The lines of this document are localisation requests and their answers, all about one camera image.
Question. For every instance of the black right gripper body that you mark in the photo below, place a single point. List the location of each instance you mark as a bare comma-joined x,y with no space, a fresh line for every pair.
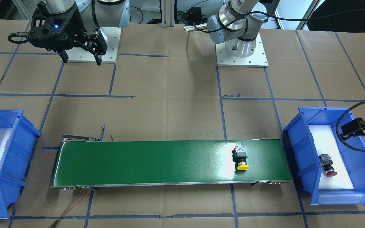
75,31

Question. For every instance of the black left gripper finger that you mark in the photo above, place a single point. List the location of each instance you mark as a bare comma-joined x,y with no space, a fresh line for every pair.
353,128

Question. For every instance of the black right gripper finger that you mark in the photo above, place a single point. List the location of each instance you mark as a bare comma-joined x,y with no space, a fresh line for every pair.
95,44
64,56

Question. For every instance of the red push button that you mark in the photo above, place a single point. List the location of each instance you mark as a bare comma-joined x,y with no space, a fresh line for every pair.
327,162

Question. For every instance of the yellow push button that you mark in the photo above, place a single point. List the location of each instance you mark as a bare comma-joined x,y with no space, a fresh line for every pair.
239,157

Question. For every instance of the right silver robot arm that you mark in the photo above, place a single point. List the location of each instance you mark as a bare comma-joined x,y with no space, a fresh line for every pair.
101,13

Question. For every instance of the blue plastic bin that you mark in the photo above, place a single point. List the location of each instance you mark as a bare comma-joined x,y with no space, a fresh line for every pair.
15,160
309,169

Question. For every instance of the green conveyor belt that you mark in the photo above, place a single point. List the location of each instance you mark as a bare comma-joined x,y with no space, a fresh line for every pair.
150,163

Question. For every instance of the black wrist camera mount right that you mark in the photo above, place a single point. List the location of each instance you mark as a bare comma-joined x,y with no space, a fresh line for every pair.
41,30

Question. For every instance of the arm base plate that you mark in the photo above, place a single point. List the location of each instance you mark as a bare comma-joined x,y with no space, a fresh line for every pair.
111,36
238,53

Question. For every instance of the aluminium frame post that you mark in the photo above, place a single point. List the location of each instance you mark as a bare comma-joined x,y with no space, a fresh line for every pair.
168,12

